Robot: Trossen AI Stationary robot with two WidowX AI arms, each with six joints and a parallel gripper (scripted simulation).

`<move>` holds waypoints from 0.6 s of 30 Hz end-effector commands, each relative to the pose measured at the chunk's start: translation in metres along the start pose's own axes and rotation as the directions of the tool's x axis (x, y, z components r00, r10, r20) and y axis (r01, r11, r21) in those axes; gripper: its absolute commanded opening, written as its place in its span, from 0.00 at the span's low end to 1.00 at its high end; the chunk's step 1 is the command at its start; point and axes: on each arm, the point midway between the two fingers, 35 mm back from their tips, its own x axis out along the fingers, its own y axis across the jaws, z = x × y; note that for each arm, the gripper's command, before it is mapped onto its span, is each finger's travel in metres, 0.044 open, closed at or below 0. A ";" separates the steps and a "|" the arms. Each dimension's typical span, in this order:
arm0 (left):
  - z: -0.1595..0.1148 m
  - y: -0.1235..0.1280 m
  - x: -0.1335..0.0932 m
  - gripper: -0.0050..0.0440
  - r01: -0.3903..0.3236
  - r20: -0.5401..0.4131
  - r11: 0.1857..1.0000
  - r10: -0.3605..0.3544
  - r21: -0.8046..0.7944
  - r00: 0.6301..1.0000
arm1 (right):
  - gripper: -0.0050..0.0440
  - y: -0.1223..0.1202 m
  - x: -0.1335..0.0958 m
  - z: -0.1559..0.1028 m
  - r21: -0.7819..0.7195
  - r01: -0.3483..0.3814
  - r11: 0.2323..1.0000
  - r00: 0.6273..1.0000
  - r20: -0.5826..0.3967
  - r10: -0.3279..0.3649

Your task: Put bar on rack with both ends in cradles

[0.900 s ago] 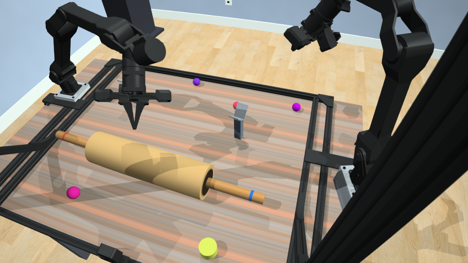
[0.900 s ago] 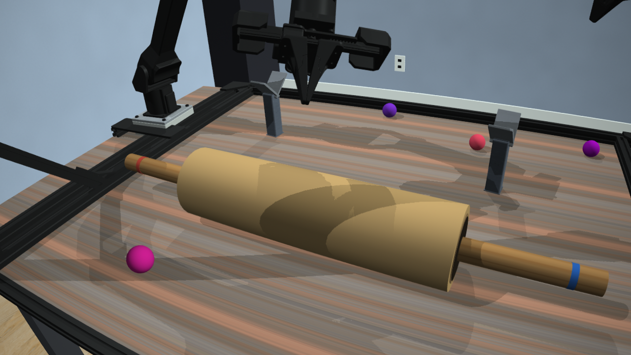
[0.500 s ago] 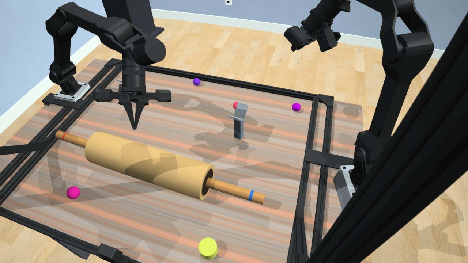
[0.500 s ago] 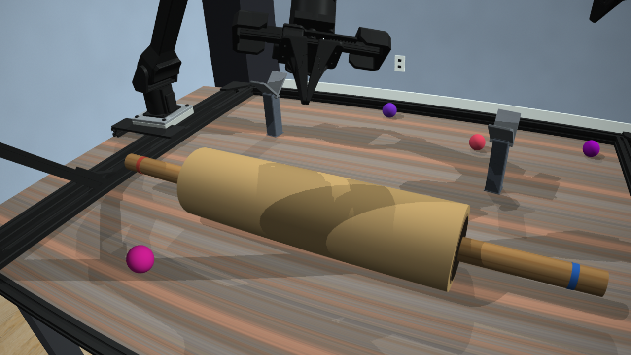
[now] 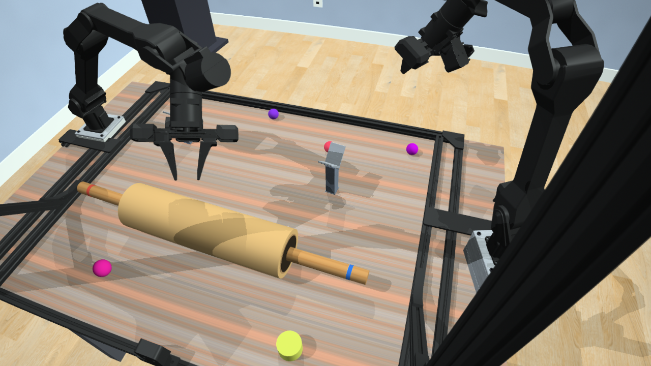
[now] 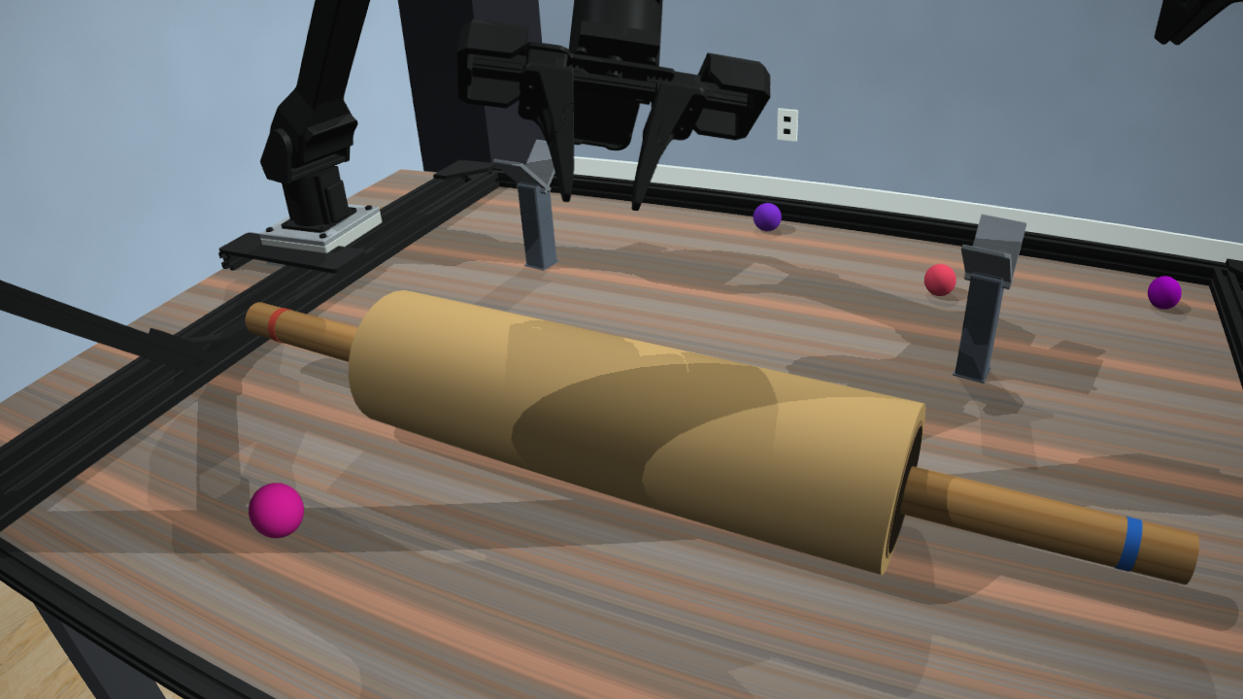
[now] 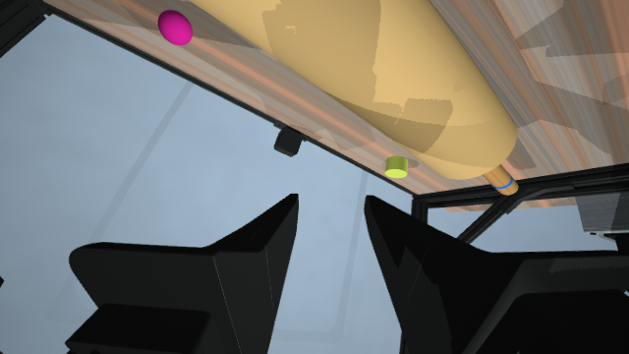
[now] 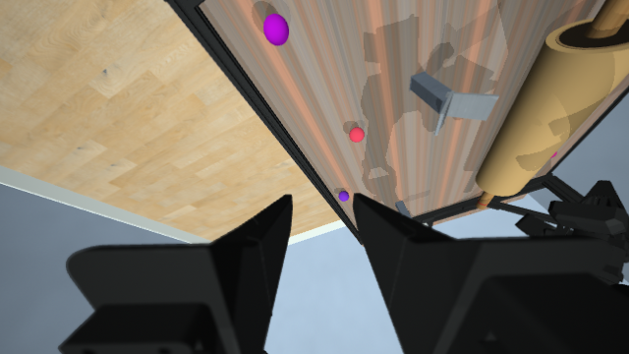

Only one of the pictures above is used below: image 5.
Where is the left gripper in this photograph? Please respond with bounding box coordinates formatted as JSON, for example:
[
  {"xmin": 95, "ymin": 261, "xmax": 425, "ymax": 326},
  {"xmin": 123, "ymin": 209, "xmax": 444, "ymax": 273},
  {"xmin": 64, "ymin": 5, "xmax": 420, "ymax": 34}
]
[{"xmin": 130, "ymin": 93, "xmax": 239, "ymax": 180}]

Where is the magenta sphere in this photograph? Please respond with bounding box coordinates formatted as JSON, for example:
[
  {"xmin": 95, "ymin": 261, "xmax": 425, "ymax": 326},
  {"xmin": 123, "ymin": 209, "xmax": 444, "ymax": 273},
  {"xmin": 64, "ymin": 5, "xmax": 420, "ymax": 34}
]
[{"xmin": 93, "ymin": 259, "xmax": 112, "ymax": 277}]

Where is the yellow cylinder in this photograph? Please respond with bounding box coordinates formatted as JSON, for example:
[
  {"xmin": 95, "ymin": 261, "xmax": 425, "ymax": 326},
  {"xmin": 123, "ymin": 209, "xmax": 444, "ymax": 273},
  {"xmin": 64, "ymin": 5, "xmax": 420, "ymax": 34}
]
[{"xmin": 276, "ymin": 330, "xmax": 303, "ymax": 361}]

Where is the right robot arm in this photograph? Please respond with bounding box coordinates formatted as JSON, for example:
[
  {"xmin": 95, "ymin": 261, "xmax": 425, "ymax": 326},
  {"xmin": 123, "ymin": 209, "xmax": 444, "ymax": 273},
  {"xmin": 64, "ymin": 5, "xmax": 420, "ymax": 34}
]
[{"xmin": 432, "ymin": 0, "xmax": 604, "ymax": 265}]

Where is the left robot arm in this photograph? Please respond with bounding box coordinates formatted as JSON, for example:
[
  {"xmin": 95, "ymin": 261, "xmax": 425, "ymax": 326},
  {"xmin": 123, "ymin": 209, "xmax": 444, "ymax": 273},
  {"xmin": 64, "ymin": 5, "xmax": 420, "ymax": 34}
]
[{"xmin": 63, "ymin": 3, "xmax": 231, "ymax": 133}]

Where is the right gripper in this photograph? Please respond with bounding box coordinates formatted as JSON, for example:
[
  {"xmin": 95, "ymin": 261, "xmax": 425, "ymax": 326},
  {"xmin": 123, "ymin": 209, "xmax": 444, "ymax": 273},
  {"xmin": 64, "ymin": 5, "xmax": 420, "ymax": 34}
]
[{"xmin": 395, "ymin": 10, "xmax": 464, "ymax": 74}]

